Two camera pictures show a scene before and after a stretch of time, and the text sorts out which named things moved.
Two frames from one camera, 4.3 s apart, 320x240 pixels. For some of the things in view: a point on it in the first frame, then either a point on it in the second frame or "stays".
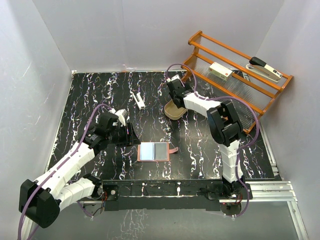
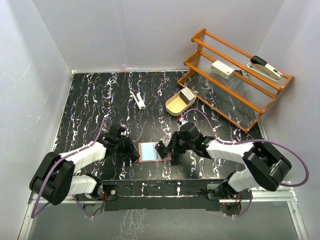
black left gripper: (130, 139) -> (131, 152)
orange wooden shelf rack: (213, 68) stays
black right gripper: (187, 87) -> (170, 148)
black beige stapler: (260, 68) stays
